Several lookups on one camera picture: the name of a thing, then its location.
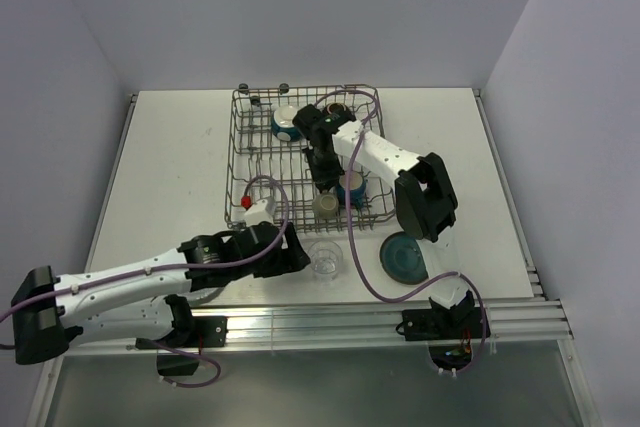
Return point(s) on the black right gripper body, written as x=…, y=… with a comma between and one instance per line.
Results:
x=322, y=165

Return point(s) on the dark blue ribbed mug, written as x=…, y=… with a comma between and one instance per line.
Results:
x=357, y=191

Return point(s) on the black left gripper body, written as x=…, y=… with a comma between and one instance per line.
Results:
x=271, y=265

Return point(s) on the grey wire dish rack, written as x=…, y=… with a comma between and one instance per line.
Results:
x=255, y=153

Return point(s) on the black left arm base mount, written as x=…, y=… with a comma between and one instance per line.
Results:
x=210, y=332

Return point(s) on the small beige mug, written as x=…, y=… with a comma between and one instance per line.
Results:
x=325, y=206

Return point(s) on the brown ribbed bowl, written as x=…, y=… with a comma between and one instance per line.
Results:
x=335, y=112

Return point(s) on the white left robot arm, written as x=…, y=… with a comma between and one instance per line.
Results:
x=147, y=300

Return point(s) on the aluminium rail frame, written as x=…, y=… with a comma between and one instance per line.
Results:
x=169, y=185

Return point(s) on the clear drinking glass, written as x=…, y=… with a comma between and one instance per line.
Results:
x=326, y=260

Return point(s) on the teal ceramic saucer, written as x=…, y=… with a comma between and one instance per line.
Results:
x=402, y=260

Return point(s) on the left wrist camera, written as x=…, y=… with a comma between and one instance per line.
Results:
x=258, y=211

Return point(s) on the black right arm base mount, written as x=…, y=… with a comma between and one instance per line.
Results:
x=427, y=325

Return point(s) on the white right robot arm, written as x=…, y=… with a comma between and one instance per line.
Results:
x=425, y=205

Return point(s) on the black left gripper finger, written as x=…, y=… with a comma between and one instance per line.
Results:
x=286, y=272
x=294, y=256

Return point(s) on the light blue glass plate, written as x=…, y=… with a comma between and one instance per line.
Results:
x=204, y=296

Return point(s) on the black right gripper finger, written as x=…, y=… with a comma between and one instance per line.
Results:
x=322, y=184
x=338, y=183

